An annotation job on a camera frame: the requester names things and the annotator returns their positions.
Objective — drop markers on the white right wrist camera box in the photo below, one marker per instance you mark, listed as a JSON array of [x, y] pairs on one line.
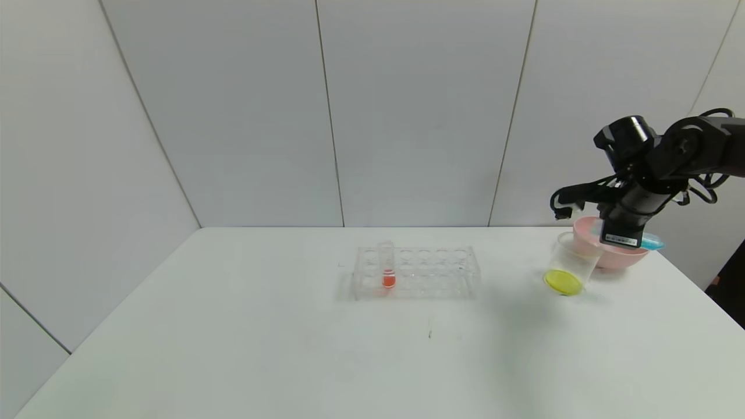
[[567, 209]]

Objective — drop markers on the pink bowl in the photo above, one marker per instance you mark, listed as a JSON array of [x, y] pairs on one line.
[[620, 259]]

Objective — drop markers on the test tube with red pigment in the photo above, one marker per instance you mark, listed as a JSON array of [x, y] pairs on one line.
[[388, 278]]

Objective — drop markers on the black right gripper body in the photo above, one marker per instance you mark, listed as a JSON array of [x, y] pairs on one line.
[[621, 233]]

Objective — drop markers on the clear plastic test tube rack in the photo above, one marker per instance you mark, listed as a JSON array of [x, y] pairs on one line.
[[419, 279]]

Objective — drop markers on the test tube with blue pigment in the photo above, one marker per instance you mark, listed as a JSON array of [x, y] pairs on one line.
[[653, 242]]

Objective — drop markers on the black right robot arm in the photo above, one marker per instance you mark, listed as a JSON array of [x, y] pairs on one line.
[[675, 154]]

